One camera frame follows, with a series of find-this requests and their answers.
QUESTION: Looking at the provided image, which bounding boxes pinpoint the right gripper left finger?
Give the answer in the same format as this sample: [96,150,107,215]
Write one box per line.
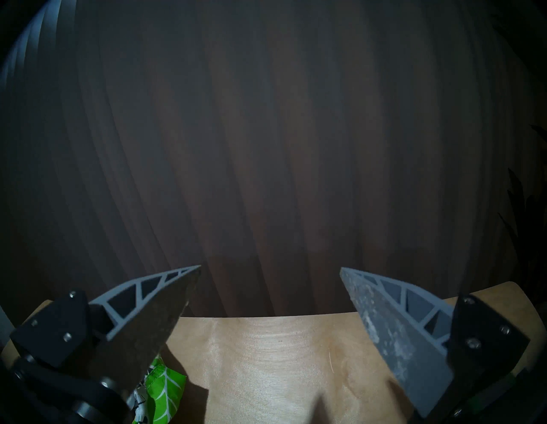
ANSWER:
[87,264,202,400]

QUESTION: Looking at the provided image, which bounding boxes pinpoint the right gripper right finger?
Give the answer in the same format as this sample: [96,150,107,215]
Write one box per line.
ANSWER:
[340,267,456,418]

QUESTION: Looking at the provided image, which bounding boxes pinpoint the floral print shorts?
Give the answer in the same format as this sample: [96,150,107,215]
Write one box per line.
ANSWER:
[132,354,188,424]

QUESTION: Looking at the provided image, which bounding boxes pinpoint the tall dark leafy plant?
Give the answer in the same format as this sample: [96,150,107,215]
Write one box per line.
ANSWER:
[498,124,547,300]

